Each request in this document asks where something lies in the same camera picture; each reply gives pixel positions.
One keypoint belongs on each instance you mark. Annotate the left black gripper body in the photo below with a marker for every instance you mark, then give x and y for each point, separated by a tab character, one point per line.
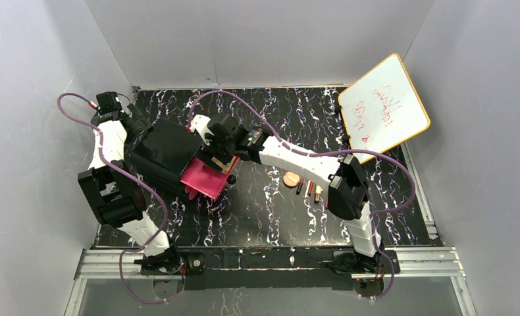
139	126

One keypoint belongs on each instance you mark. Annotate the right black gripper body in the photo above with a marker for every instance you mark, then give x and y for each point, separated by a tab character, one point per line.
216	148

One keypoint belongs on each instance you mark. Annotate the yellow makeup box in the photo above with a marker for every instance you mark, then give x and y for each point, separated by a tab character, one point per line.
225	168

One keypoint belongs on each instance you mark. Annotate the black drawer organizer cabinet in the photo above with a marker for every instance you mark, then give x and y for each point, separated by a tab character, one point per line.
162	155

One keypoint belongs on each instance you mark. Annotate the round peach compact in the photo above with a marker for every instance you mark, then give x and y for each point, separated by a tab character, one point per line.
291	179

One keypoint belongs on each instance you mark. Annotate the gold beige concealer tube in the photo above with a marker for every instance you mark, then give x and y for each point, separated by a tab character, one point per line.
318	192

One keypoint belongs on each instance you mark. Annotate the white cosmetic pencil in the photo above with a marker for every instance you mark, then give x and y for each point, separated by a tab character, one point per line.
306	196

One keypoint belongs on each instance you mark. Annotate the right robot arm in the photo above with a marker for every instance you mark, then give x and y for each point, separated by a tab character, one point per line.
343	179

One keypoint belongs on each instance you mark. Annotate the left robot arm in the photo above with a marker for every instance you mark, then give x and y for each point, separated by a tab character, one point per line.
118	201

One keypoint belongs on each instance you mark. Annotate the black red eyeliner pencil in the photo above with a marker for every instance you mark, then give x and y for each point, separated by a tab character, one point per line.
300	186

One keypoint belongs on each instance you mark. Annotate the red lip pencil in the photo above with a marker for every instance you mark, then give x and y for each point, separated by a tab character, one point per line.
310	188

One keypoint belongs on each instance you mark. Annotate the white dry-erase board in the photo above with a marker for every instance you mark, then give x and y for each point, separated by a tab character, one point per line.
382	109

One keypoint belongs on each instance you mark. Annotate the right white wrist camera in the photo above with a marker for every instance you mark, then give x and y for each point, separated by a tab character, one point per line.
199	125

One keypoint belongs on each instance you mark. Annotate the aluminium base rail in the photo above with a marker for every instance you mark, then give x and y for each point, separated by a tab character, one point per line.
280	267

